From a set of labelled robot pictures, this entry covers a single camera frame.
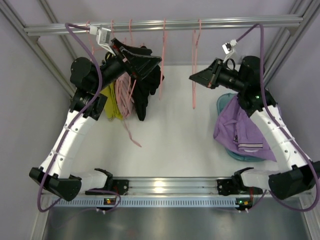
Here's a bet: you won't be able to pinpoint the pink hanger of blue trousers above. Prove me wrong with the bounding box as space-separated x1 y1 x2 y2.
158 18 167 100

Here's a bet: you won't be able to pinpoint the pink hanger of purple trousers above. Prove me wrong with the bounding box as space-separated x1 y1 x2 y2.
191 19 202 109

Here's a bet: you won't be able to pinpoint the purple trousers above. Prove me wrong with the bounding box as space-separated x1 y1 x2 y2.
213 95 276 162

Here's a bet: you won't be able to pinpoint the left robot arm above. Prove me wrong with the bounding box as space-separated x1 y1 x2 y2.
29 38 162 201

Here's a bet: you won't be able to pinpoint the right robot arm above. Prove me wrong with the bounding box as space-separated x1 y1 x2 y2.
189 55 320 200

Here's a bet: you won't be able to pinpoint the black trousers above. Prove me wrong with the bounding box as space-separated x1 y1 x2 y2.
132 64 161 121

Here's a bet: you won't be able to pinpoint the pink trousers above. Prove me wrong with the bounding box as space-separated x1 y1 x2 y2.
115 72 142 148

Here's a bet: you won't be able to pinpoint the pink hanger of yellow trousers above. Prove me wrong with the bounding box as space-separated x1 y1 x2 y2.
85 20 98 56

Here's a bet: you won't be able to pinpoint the pink hanger of black trousers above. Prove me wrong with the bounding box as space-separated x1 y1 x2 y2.
128 19 137 100

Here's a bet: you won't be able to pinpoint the yellow trousers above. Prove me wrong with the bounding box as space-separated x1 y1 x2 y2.
100 78 124 121

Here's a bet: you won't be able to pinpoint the teal plastic bin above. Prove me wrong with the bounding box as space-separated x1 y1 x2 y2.
216 93 264 163

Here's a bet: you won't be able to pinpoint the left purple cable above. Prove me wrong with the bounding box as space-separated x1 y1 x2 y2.
36 22 122 213

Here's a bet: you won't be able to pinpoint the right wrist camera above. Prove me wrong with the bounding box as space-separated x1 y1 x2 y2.
222 39 237 63

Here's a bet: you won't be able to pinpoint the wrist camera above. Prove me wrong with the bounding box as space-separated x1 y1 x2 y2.
222 39 237 63
89 24 116 55

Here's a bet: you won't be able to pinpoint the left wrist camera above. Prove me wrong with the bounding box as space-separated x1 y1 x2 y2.
89 24 116 55

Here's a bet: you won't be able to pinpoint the aluminium hanging rail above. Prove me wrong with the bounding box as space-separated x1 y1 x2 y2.
23 14 304 36

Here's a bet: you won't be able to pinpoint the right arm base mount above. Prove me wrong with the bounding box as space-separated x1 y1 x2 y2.
216 178 263 196

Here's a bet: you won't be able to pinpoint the aluminium front rail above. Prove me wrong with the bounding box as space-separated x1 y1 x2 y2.
41 175 312 200

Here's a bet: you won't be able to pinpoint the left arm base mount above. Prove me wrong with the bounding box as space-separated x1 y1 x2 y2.
85 178 130 196

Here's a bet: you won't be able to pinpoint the grey slotted cable duct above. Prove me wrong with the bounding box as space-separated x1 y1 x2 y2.
55 197 252 208

